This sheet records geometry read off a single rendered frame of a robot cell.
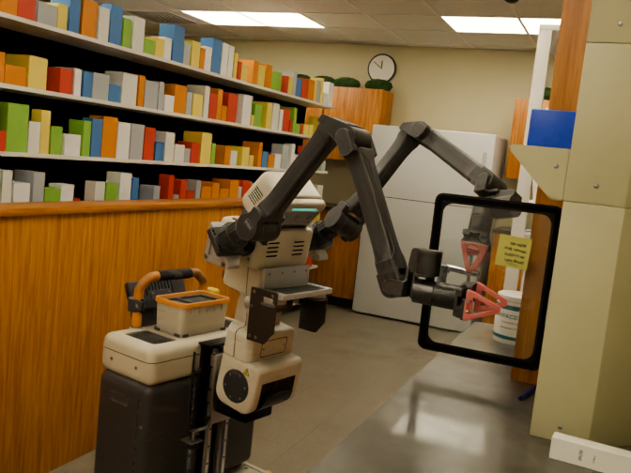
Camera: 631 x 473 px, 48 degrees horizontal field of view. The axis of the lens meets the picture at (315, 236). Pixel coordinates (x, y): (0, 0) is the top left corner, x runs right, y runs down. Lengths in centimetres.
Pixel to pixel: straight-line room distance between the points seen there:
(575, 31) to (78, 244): 213
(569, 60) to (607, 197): 50
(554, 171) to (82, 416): 251
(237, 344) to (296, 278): 27
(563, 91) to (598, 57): 38
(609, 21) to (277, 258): 117
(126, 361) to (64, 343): 89
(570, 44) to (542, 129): 28
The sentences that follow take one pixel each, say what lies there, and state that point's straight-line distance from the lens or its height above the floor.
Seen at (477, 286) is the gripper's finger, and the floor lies 119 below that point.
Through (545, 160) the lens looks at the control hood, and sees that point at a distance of 145.
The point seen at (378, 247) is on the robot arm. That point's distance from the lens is 169.
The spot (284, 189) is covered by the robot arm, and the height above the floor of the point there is 135.
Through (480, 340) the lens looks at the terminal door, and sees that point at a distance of 181.
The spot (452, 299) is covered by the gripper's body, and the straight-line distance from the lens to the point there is 161.
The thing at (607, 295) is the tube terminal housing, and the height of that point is 124.
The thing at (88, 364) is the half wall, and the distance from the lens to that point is 335.
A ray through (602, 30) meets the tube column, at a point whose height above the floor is 173.
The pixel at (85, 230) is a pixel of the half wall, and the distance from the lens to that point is 316.
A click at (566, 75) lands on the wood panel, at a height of 170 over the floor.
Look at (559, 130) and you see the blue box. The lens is 165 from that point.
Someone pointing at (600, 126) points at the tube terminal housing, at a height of 156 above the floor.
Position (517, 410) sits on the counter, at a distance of 166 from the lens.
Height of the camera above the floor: 144
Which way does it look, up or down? 6 degrees down
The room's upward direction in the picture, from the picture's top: 6 degrees clockwise
